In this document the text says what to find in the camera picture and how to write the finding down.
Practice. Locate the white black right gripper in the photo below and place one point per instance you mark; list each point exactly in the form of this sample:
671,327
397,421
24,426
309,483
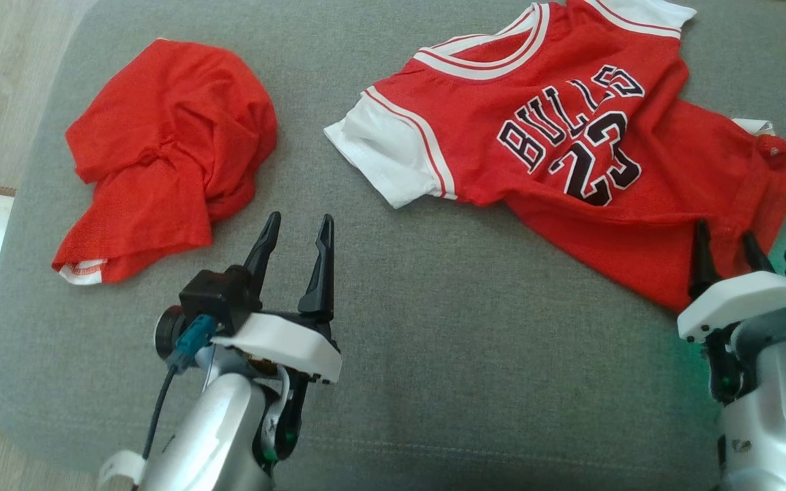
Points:
748,300

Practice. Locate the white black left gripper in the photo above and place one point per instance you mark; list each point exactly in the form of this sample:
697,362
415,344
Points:
284,341

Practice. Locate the red white-striped mesh shorts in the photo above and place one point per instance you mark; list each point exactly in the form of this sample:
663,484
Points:
161,136

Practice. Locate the red Bulls 23 jersey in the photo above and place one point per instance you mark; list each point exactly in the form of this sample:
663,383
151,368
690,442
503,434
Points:
475,136

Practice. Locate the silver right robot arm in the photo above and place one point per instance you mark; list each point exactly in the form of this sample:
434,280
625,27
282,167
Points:
782,423

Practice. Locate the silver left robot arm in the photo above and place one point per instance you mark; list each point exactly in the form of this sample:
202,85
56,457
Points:
215,436

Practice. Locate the large grey sofa seat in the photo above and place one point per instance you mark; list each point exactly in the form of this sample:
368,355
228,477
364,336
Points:
434,341

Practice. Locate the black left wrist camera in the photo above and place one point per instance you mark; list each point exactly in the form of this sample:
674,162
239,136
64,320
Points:
219,296

